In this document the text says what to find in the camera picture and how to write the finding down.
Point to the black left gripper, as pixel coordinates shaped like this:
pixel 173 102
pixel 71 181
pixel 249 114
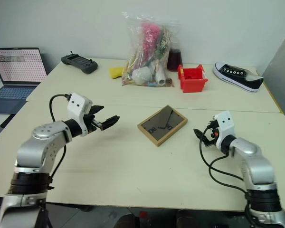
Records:
pixel 89 124

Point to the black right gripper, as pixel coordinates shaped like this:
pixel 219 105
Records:
pixel 213 133

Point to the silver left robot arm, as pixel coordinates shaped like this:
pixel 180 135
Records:
pixel 35 152

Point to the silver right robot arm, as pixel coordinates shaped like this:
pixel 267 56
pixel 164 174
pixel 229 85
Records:
pixel 256 164

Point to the open laptop computer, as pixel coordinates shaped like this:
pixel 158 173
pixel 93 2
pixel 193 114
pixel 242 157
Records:
pixel 16 71

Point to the yellow sponge-like object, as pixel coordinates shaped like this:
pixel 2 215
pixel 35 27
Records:
pixel 115 72

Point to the white light bulb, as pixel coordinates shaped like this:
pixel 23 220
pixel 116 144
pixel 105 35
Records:
pixel 141 74

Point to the red plastic storage bin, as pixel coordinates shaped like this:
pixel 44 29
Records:
pixel 192 82

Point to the dark grey handheld controller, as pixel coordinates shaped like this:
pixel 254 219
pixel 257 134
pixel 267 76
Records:
pixel 82 63

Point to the white plastic tube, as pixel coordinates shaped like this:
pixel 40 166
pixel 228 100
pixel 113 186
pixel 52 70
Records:
pixel 161 77

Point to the black and white sneaker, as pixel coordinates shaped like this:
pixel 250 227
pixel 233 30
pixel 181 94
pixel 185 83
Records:
pixel 237 77

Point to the clear plastic bag of items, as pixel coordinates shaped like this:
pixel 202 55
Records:
pixel 149 52

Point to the dark red conical flask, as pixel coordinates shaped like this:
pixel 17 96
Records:
pixel 175 59

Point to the pink artificial flower bunch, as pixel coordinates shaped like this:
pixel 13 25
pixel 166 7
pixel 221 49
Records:
pixel 150 40

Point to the grey partition panel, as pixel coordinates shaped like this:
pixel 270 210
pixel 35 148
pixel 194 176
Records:
pixel 282 78

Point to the black tripod stand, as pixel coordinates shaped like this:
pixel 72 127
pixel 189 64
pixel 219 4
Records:
pixel 44 217

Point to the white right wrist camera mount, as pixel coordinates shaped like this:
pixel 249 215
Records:
pixel 225 126

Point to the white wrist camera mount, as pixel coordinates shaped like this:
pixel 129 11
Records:
pixel 225 126
pixel 77 104

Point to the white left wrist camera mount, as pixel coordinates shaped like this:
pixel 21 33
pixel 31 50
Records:
pixel 77 104

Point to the wooden picture frame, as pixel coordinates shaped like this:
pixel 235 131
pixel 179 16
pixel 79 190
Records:
pixel 161 127

